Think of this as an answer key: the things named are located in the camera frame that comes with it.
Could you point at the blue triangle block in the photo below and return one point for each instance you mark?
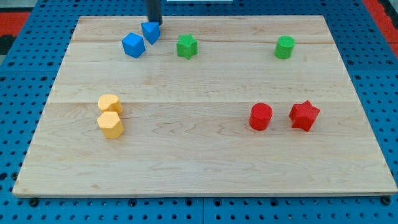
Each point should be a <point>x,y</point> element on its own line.
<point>151,31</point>

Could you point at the wooden board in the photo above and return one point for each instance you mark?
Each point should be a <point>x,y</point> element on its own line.
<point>186,122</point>

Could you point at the yellow heart block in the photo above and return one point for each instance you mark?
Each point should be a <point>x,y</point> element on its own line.
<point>109,102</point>

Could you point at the red star block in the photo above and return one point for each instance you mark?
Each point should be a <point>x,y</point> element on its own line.
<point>303,115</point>

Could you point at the green cylinder block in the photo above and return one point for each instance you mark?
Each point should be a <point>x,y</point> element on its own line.
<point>284,47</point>

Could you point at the red cylinder block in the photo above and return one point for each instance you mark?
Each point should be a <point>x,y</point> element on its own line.
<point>260,116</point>

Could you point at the green star block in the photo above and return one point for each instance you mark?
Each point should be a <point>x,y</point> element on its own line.
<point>187,46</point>

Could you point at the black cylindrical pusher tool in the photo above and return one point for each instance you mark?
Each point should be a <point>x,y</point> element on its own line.
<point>154,12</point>

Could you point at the blue cube block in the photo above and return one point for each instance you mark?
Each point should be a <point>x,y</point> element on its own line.
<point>133,45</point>

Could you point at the yellow hexagon block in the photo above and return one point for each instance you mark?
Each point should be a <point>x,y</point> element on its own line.
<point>110,124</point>

